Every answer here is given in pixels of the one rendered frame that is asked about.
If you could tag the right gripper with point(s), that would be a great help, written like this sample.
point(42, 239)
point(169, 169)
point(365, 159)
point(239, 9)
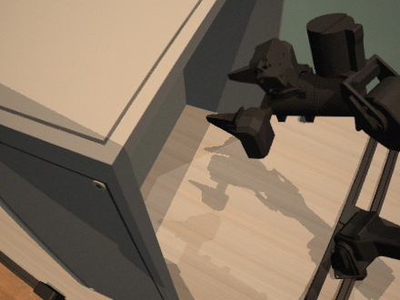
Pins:
point(252, 126)

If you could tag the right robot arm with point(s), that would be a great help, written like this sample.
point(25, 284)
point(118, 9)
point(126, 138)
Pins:
point(337, 47)

